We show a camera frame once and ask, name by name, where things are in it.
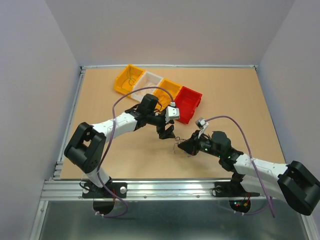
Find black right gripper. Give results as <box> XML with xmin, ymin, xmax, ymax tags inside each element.
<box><xmin>176</xmin><ymin>130</ymin><xmax>222</xmax><ymax>158</ymax></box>

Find blue wire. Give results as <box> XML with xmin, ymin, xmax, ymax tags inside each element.
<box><xmin>120</xmin><ymin>66</ymin><xmax>140</xmax><ymax>92</ymax></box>

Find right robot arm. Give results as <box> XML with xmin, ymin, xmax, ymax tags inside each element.
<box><xmin>178</xmin><ymin>131</ymin><xmax>320</xmax><ymax>216</ymax></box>

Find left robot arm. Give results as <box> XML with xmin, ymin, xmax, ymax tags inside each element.
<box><xmin>64</xmin><ymin>93</ymin><xmax>180</xmax><ymax>197</ymax></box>

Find near yellow bin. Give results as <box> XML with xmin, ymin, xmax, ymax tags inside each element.
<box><xmin>153</xmin><ymin>78</ymin><xmax>183</xmax><ymax>111</ymax></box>

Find yellow bin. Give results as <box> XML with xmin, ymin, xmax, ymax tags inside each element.
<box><xmin>113</xmin><ymin>64</ymin><xmax>145</xmax><ymax>95</ymax></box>
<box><xmin>153</xmin><ymin>78</ymin><xmax>183</xmax><ymax>111</ymax></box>

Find red bin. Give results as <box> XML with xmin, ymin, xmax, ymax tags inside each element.
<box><xmin>175</xmin><ymin>86</ymin><xmax>203</xmax><ymax>124</ymax></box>

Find white bin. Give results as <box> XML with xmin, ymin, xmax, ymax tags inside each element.
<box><xmin>130</xmin><ymin>71</ymin><xmax>164</xmax><ymax>103</ymax></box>

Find far yellow bin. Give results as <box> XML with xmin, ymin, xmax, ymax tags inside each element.
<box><xmin>113</xmin><ymin>64</ymin><xmax>145</xmax><ymax>95</ymax></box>

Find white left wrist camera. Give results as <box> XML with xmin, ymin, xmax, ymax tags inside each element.
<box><xmin>165</xmin><ymin>101</ymin><xmax>180</xmax><ymax>123</ymax></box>

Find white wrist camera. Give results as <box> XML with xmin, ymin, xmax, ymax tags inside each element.
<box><xmin>195</xmin><ymin>117</ymin><xmax>209</xmax><ymax>138</ymax></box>
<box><xmin>165</xmin><ymin>101</ymin><xmax>180</xmax><ymax>123</ymax></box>

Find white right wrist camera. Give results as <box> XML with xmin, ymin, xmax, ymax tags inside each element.
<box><xmin>195</xmin><ymin>117</ymin><xmax>209</xmax><ymax>138</ymax></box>

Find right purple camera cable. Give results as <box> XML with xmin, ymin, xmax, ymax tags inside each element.
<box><xmin>206</xmin><ymin>115</ymin><xmax>277</xmax><ymax>219</ymax></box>

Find purple camera cable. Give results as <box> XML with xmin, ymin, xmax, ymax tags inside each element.
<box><xmin>94</xmin><ymin>86</ymin><xmax>177</xmax><ymax>218</ymax></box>
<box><xmin>206</xmin><ymin>115</ymin><xmax>277</xmax><ymax>219</ymax></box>

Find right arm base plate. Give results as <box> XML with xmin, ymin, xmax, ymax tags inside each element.
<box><xmin>211</xmin><ymin>180</ymin><xmax>261</xmax><ymax>215</ymax></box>

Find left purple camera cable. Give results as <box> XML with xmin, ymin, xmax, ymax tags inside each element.
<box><xmin>94</xmin><ymin>86</ymin><xmax>177</xmax><ymax>218</ymax></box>

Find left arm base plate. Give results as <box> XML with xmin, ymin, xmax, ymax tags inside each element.
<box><xmin>79</xmin><ymin>181</ymin><xmax>128</xmax><ymax>216</ymax></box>

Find aluminium table frame rail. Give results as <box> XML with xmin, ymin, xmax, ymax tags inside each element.
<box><xmin>30</xmin><ymin>66</ymin><xmax>319</xmax><ymax>240</ymax></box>

